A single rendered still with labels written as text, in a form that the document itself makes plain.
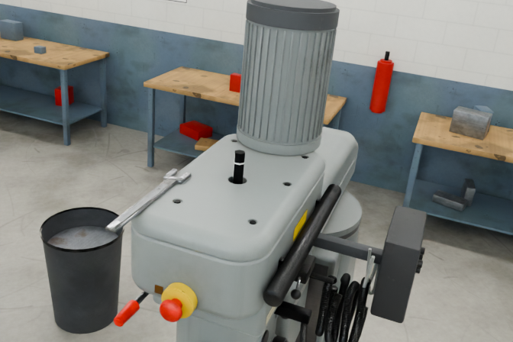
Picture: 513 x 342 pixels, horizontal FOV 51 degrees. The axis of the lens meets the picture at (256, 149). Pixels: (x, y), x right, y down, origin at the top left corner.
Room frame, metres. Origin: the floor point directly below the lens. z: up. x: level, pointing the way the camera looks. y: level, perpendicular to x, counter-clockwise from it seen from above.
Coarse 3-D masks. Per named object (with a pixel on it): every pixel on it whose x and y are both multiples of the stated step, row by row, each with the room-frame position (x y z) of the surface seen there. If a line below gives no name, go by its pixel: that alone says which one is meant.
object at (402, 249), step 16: (400, 208) 1.21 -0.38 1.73; (400, 224) 1.13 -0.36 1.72; (416, 224) 1.14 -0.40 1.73; (400, 240) 1.06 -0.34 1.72; (416, 240) 1.06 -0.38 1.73; (384, 256) 1.05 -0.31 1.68; (400, 256) 1.04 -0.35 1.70; (416, 256) 1.03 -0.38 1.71; (384, 272) 1.05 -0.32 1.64; (400, 272) 1.04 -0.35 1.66; (416, 272) 1.08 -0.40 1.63; (384, 288) 1.04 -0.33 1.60; (400, 288) 1.03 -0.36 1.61; (384, 304) 1.04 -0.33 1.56; (400, 304) 1.03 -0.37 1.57; (400, 320) 1.03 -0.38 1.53
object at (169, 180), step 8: (168, 176) 0.92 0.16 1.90; (184, 176) 0.93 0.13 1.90; (160, 184) 0.89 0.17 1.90; (168, 184) 0.89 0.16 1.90; (152, 192) 0.85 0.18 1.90; (160, 192) 0.86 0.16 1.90; (144, 200) 0.82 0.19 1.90; (152, 200) 0.83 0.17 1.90; (128, 208) 0.79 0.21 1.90; (136, 208) 0.79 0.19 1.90; (144, 208) 0.80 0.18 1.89; (120, 216) 0.76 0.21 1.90; (128, 216) 0.77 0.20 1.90; (112, 224) 0.74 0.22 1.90; (120, 224) 0.74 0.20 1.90
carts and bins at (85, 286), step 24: (72, 216) 2.88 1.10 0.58; (96, 216) 2.93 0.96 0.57; (48, 240) 2.71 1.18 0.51; (72, 240) 2.73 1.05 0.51; (96, 240) 2.75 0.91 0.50; (120, 240) 2.68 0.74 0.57; (48, 264) 2.54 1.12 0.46; (72, 264) 2.48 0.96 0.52; (96, 264) 2.52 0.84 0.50; (120, 264) 2.71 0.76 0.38; (72, 288) 2.49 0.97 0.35; (96, 288) 2.53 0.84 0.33; (72, 312) 2.50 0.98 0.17; (96, 312) 2.54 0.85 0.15
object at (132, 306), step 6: (144, 294) 0.81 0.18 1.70; (132, 300) 0.78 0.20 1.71; (138, 300) 0.79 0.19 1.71; (126, 306) 0.77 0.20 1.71; (132, 306) 0.77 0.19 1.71; (138, 306) 0.78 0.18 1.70; (120, 312) 0.75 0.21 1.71; (126, 312) 0.75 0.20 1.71; (132, 312) 0.76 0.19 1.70; (114, 318) 0.74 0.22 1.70; (120, 318) 0.74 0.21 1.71; (126, 318) 0.75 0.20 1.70; (120, 324) 0.73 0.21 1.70
